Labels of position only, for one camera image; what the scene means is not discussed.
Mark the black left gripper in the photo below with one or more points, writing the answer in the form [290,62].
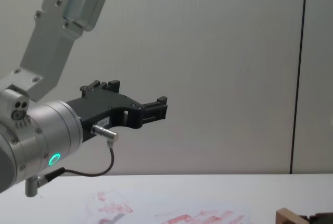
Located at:
[104,108]

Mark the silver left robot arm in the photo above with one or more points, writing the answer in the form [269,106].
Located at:
[52,127]

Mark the white table cover red marks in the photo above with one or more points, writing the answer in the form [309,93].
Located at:
[182,195]

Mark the shallow brown cardboard tray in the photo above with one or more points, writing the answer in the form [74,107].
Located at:
[288,216]

